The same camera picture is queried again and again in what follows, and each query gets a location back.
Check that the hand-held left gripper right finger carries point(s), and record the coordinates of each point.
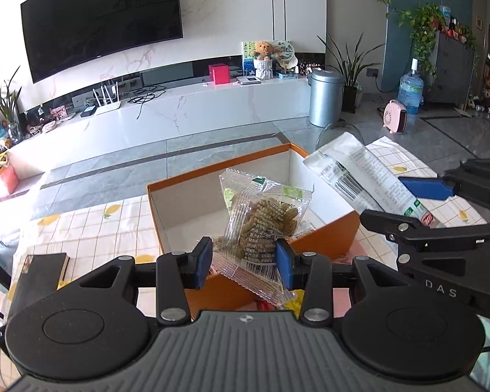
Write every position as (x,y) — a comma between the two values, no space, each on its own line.
(284,269)

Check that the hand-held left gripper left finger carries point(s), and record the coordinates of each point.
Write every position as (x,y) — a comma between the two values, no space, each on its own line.
(204,261)

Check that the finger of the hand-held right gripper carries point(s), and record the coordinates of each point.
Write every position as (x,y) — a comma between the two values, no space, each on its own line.
(414,232)
(426,188)

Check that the yellow snack packet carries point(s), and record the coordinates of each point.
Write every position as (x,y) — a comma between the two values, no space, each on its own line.
(292,303)

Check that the clear packet green-brown snack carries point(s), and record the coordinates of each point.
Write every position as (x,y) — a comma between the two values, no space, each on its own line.
(261,220)

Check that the orange cardboard box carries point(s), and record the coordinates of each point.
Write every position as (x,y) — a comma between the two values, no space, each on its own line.
(179,212)

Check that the long white packet green label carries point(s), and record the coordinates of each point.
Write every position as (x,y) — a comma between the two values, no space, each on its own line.
(359,171)

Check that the pink heater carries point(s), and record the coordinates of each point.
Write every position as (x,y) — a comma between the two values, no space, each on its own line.
(395,116)

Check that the blue water bottle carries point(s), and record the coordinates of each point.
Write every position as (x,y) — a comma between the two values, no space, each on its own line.
(410,90)

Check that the clear acrylic chair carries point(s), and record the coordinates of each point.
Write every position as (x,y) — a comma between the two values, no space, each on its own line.
(339,134)

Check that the checked lemon print tablecloth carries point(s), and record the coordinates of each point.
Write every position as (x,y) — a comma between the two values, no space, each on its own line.
(98,228)

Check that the dark grey cabinet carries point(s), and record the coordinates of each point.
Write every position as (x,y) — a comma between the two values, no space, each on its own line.
(451,69)

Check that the long-leaved potted plant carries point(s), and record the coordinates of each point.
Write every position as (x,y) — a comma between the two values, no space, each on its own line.
(349,85)

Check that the silver trash can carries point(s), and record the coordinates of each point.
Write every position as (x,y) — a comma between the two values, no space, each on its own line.
(326,98)

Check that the white marble TV cabinet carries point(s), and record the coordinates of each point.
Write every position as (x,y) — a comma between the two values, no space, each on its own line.
(208,106)

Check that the hanging vine plant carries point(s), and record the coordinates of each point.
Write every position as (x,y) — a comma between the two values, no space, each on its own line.
(422,24)

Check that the black notebook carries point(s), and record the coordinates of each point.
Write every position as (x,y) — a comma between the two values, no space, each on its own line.
(41,277)

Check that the white router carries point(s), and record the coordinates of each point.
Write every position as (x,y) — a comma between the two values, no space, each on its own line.
(107,104)

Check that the flat white device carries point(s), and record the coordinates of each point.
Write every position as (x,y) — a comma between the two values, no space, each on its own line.
(247,79)

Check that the red square box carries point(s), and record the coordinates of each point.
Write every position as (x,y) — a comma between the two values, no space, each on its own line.
(218,74)

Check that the small black box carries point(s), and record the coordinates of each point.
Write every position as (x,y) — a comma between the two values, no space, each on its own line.
(88,111)

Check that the round painted fan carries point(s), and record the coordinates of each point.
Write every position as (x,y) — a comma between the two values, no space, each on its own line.
(284,53)

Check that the teddy bear bouquet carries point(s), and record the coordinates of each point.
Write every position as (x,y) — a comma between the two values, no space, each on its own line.
(263,59)

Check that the pink card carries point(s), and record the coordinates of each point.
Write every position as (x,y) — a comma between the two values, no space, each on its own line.
(58,112)

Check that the blue green picture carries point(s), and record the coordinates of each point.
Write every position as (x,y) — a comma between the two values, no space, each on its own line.
(247,55)

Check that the pink storage box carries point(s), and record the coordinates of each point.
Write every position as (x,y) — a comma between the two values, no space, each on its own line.
(6,181)

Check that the green plant in glass vase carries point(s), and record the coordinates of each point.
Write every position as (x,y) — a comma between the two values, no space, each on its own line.
(6,106)

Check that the black curved television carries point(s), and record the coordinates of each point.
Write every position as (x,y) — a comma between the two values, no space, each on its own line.
(102,20)

